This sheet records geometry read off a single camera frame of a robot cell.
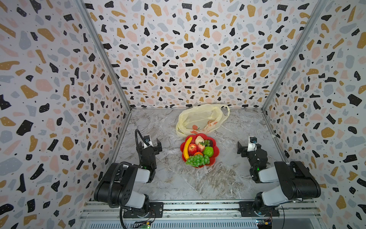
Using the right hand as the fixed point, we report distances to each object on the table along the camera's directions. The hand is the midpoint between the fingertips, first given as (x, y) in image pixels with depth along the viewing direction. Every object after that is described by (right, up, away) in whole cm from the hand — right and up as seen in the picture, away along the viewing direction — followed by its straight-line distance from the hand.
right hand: (248, 141), depth 91 cm
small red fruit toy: (-30, -4, -2) cm, 31 cm away
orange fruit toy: (-32, -7, -1) cm, 33 cm away
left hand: (-62, +1, -2) cm, 62 cm away
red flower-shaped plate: (-20, -7, +3) cm, 21 cm away
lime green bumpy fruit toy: (-25, -6, -1) cm, 26 cm away
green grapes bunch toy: (-32, -10, -8) cm, 34 cm away
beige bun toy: (-31, +1, +6) cm, 32 cm away
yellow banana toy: (-40, -4, +1) cm, 40 cm away
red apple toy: (-36, -5, 0) cm, 36 cm away
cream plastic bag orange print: (-28, +15, +24) cm, 40 cm away
